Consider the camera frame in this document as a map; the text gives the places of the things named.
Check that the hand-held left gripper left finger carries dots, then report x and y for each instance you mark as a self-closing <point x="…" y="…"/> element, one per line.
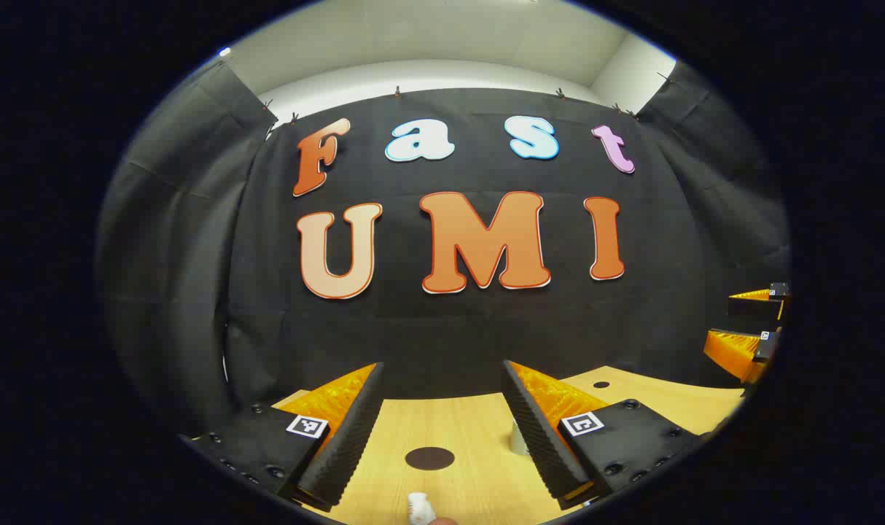
<point x="348" y="445"/>

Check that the wooden desktop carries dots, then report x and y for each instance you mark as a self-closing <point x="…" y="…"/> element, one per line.
<point x="457" y="423"/>

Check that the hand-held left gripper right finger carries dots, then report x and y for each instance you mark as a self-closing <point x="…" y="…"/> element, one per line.
<point x="541" y="437"/>

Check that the white toothpaste tube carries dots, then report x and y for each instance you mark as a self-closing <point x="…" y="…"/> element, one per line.
<point x="418" y="505"/>

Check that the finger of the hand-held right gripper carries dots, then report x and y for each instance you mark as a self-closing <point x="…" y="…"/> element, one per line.
<point x="734" y="354"/>
<point x="756" y="308"/>

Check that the black backdrop cloth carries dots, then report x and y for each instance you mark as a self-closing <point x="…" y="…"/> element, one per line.
<point x="428" y="328"/>

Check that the dark round coaster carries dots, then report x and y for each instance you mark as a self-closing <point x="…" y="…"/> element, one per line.
<point x="429" y="458"/>

